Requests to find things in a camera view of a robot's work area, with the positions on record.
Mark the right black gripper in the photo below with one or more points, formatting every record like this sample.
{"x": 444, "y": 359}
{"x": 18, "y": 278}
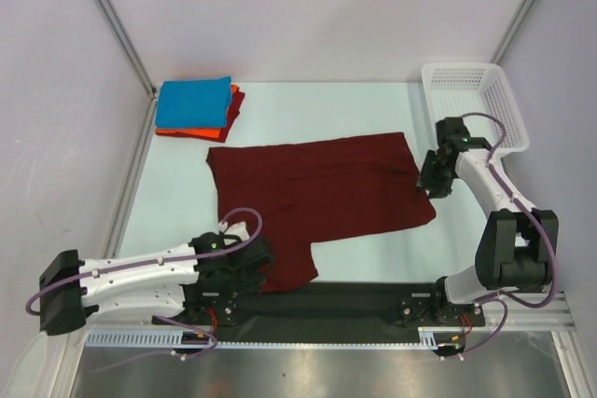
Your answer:
{"x": 432, "y": 176}

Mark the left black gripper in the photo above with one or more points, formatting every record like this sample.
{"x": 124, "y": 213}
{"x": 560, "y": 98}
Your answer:
{"x": 250, "y": 284}

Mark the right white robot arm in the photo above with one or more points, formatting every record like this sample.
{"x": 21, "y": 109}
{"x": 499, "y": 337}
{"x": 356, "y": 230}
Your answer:
{"x": 516, "y": 254}

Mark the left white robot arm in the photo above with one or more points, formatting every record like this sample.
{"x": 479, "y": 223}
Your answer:
{"x": 196, "y": 283}

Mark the white plastic basket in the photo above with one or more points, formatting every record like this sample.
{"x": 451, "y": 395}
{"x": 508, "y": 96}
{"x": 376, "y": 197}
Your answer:
{"x": 453, "y": 89}

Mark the folded orange t shirt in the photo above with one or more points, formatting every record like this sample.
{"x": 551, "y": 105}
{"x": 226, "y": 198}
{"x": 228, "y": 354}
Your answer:
{"x": 200, "y": 133}

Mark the folded blue t shirt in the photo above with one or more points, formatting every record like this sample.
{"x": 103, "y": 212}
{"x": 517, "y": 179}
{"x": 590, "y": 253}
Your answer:
{"x": 191, "y": 104}

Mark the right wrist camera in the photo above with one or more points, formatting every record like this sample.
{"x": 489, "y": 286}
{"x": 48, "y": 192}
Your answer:
{"x": 451, "y": 128}

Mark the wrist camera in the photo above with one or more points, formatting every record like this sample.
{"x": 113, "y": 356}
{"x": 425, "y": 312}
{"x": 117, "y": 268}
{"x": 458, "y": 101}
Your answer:
{"x": 235, "y": 229}
{"x": 451, "y": 128}

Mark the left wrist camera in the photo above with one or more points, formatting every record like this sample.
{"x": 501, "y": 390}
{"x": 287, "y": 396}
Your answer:
{"x": 235, "y": 229}

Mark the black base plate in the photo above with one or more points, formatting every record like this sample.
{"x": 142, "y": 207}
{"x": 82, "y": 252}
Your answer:
{"x": 265, "y": 329}

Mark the white slotted cable duct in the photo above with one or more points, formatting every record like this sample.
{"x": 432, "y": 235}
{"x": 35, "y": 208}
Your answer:
{"x": 412, "y": 339}

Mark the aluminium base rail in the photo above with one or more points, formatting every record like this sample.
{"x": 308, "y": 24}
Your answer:
{"x": 536, "y": 311}

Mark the right aluminium frame post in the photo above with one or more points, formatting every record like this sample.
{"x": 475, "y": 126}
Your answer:
{"x": 515, "y": 26}

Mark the aluminium frame post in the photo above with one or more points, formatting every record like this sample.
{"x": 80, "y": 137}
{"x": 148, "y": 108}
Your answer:
{"x": 515, "y": 26}
{"x": 119, "y": 32}

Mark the left aluminium frame post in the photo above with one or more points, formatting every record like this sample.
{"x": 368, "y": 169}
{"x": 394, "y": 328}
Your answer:
{"x": 119, "y": 32}

